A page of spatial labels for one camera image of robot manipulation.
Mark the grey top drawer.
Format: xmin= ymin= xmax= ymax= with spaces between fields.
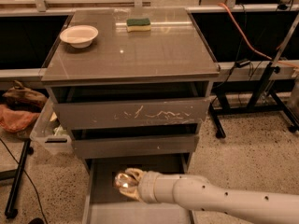
xmin=53 ymin=98 xmax=210 ymax=130

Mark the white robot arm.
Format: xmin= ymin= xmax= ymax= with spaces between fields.
xmin=114 ymin=168 xmax=299 ymax=224

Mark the black table stand right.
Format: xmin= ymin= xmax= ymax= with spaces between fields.
xmin=207 ymin=12 xmax=299 ymax=139

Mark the green yellow sponge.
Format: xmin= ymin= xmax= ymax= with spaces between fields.
xmin=126 ymin=18 xmax=151 ymax=32

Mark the grey middle drawer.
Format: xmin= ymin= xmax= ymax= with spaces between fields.
xmin=72 ymin=134 xmax=199 ymax=159

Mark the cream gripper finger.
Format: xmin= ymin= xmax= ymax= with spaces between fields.
xmin=120 ymin=187 xmax=142 ymax=202
xmin=125 ymin=168 xmax=145 ymax=181

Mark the black floor cable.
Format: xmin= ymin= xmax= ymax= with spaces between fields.
xmin=0 ymin=137 xmax=50 ymax=224

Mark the white bowl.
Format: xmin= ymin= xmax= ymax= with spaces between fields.
xmin=60 ymin=25 xmax=98 ymax=49

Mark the clear plastic storage bin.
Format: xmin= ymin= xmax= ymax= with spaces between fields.
xmin=30 ymin=99 xmax=73 ymax=155

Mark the brown bag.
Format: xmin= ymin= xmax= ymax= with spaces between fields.
xmin=3 ymin=80 xmax=48 ymax=110

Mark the black power adapter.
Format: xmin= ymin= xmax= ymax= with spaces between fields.
xmin=235 ymin=59 xmax=250 ymax=68

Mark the grey open bottom drawer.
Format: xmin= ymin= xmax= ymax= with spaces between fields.
xmin=82 ymin=154 xmax=196 ymax=224

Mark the black stand leg left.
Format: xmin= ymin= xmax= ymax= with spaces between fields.
xmin=5 ymin=139 xmax=31 ymax=219

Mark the orange cable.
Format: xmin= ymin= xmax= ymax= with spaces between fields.
xmin=218 ymin=2 xmax=299 ymax=69

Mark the orange drink can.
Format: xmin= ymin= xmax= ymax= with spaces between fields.
xmin=114 ymin=172 xmax=138 ymax=189

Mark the orange cloth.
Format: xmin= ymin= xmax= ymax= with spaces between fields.
xmin=0 ymin=105 xmax=39 ymax=133

